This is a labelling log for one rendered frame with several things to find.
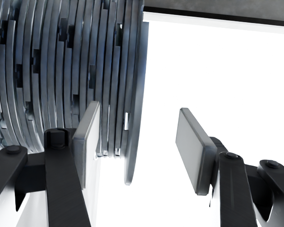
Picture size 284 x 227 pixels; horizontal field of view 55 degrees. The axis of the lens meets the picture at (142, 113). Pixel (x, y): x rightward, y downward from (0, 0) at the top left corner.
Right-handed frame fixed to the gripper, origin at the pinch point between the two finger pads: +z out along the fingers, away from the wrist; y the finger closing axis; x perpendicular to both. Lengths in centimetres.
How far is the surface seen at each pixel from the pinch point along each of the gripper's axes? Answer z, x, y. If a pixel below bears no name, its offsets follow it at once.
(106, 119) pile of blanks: 14.2, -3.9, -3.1
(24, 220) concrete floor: 47, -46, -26
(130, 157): 7.8, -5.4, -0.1
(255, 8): 391, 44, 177
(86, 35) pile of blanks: 14.7, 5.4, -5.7
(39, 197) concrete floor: 61, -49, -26
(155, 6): 386, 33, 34
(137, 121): 6.7, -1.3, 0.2
